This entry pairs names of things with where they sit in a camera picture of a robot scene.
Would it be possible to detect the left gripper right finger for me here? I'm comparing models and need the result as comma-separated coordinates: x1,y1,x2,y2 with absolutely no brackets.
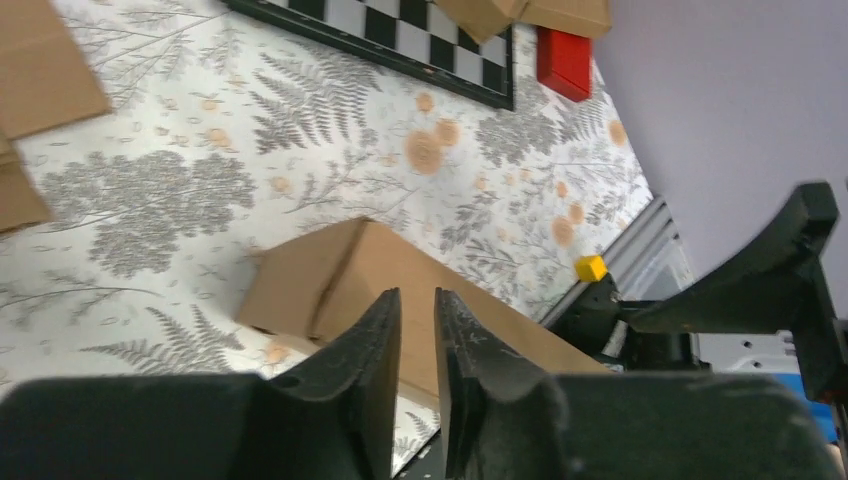
434,289,564,479

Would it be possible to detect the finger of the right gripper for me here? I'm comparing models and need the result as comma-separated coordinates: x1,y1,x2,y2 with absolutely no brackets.
625,182,839,334

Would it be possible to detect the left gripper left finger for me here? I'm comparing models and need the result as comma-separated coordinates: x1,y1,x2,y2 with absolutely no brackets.
271,288,402,479

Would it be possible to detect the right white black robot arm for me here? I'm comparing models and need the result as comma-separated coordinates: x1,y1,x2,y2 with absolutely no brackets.
543,181,847,447

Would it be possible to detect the small cardboard box on red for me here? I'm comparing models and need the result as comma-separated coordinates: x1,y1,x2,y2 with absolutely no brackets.
518,0,612,39

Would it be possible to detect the black white chessboard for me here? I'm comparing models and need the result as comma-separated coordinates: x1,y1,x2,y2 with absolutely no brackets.
225,0,515,111

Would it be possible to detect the stack of flat cardboard blanks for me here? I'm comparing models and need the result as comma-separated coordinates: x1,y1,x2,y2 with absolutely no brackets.
1,1,110,234

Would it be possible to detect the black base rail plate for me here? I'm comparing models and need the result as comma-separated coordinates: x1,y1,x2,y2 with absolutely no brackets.
397,195,697,480

